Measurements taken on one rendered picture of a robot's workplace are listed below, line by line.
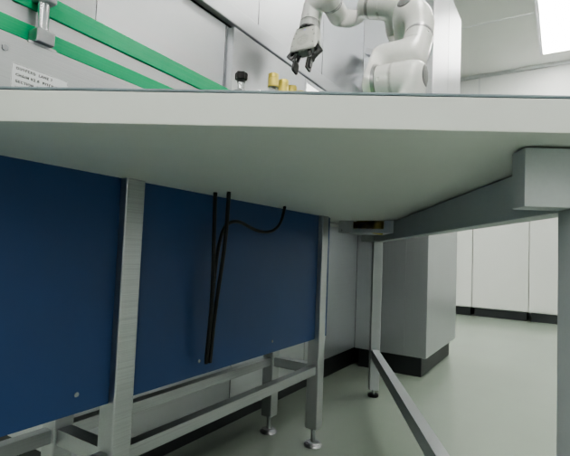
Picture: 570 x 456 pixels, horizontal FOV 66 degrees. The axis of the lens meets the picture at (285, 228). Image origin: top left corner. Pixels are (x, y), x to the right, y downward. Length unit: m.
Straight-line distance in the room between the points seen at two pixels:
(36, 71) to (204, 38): 0.82
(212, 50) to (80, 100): 1.06
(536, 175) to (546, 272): 4.49
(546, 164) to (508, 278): 4.51
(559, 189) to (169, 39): 1.11
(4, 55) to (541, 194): 0.67
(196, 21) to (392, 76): 0.61
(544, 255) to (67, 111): 4.75
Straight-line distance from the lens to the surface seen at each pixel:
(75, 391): 0.82
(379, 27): 2.69
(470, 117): 0.45
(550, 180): 0.51
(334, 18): 1.79
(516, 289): 5.01
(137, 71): 0.89
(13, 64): 0.74
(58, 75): 0.77
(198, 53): 1.46
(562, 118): 0.48
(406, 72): 1.25
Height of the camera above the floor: 0.60
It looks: 3 degrees up
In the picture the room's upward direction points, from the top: 2 degrees clockwise
